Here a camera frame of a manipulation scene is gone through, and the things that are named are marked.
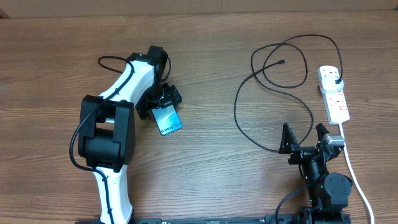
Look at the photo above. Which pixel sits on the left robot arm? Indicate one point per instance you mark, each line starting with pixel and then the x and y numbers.
pixel 105 139

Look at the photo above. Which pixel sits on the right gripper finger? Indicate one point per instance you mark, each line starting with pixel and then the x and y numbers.
pixel 288 140
pixel 322 133

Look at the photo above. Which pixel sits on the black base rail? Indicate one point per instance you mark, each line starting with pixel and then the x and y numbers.
pixel 268 219

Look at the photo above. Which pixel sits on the Samsung Galaxy smartphone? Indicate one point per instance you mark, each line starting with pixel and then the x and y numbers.
pixel 167 120

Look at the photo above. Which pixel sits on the cardboard backdrop panel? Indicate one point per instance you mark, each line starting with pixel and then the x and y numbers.
pixel 82 8

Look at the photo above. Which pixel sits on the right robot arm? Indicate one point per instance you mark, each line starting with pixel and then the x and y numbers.
pixel 328 192

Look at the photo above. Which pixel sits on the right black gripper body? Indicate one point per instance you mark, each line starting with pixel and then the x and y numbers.
pixel 301 154

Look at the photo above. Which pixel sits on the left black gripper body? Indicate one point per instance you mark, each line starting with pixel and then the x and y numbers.
pixel 157 96

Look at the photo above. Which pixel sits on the white charger adapter plug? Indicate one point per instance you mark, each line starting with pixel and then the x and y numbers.
pixel 330 85

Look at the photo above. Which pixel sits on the white power strip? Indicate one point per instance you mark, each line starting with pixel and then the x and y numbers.
pixel 335 103

